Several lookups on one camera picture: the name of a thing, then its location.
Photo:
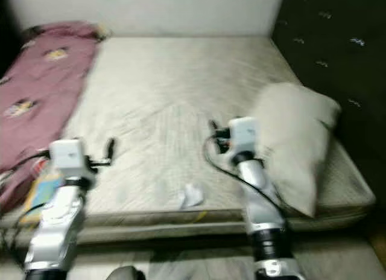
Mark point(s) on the blue yellow children's book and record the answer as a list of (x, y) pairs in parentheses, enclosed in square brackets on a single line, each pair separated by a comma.
[(39, 198)]

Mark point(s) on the white pillow with grey lettering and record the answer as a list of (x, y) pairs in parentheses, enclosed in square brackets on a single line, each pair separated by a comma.
[(298, 135)]

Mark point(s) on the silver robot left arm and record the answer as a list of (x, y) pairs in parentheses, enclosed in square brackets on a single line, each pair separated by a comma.
[(54, 232)]

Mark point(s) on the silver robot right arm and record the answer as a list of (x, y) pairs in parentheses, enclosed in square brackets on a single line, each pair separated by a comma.
[(262, 213)]

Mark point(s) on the grey quilted mattress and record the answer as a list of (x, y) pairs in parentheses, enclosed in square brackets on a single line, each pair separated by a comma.
[(175, 105)]

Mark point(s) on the crumpled white tissue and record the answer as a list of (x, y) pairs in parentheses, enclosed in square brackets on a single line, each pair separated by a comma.
[(192, 197)]

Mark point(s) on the pink cartoon print blanket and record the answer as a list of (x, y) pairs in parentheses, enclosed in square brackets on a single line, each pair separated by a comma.
[(36, 87)]

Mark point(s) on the grey bed base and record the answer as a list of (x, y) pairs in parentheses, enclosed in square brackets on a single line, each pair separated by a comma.
[(169, 229)]

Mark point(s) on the grey robot left leg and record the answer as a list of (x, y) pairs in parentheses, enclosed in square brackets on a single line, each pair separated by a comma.
[(125, 274)]

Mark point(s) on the black tufted headboard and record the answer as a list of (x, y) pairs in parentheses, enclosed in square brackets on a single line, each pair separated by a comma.
[(332, 38)]

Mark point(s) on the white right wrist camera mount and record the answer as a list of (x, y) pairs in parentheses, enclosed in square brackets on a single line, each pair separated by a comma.
[(243, 134)]

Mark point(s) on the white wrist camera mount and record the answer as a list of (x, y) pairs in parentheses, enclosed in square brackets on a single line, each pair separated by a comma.
[(243, 134), (66, 157)]

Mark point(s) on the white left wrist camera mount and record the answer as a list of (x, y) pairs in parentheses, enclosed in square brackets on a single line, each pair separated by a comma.
[(66, 157)]

